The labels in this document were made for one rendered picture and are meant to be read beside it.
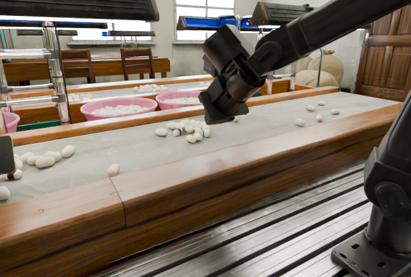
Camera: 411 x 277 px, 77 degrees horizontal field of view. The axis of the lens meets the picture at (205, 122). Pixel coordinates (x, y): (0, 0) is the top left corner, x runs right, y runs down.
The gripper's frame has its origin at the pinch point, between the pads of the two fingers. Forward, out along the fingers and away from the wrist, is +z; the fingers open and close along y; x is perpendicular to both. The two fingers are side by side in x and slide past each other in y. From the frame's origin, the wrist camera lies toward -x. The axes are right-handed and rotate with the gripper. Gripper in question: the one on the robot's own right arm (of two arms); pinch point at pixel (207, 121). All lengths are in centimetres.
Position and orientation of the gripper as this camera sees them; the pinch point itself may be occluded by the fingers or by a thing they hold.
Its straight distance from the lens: 62.0
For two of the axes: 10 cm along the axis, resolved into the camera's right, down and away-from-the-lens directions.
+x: 3.5, 8.9, -2.9
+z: -4.0, 4.2, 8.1
